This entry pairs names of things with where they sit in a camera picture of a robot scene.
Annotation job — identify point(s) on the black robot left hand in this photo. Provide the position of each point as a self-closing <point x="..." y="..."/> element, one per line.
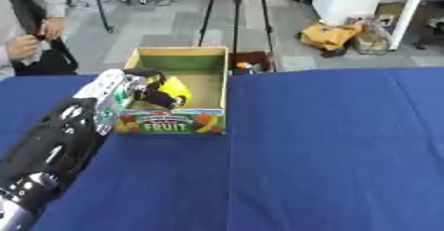
<point x="151" y="91"/>

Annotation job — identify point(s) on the yellow toy fruit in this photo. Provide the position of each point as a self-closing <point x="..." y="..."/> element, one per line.
<point x="175" y="89"/>

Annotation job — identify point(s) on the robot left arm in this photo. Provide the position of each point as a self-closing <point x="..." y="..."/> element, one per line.
<point x="52" y="142"/>

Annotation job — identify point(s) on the tan cardboard box green inside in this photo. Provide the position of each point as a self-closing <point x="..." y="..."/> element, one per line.
<point x="179" y="89"/>

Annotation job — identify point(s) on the brown bin with objects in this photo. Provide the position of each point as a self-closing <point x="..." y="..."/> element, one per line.
<point x="251" y="63"/>

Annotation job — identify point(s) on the black chair leg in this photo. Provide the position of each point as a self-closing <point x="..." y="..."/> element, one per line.
<point x="101" y="8"/>

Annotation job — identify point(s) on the black tripod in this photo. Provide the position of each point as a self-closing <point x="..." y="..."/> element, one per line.
<point x="237" y="13"/>

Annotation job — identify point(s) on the person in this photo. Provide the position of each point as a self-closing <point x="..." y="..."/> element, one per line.
<point x="35" y="23"/>

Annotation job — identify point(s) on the yellow bag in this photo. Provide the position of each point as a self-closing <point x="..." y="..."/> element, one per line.
<point x="328" y="36"/>

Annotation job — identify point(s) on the brown patterned bag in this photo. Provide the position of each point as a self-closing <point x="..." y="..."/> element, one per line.
<point x="371" y="36"/>

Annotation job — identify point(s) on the white table leg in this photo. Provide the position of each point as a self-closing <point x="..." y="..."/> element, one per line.
<point x="409" y="12"/>

